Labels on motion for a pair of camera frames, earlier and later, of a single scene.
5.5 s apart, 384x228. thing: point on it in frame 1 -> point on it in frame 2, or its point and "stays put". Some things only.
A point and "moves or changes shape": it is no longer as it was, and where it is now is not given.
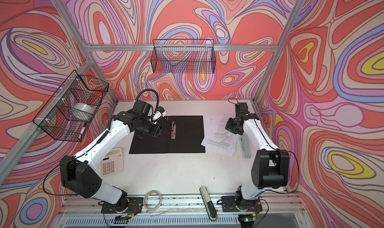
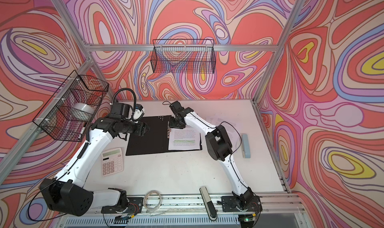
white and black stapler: x=208 y=203 stays put
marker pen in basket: x=82 y=131 stays put
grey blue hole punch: x=246 y=146 stays put
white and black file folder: x=189 y=137 stays put
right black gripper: x=228 y=127 -> x=172 y=124
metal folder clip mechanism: x=173 y=130 moves or changes shape
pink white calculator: x=113 y=163 stays put
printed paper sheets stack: x=217 y=138 moves or changes shape
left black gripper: x=159 y=133 -> x=141 y=128
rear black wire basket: x=183 y=56 stays put
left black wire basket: x=68 y=113 stays put
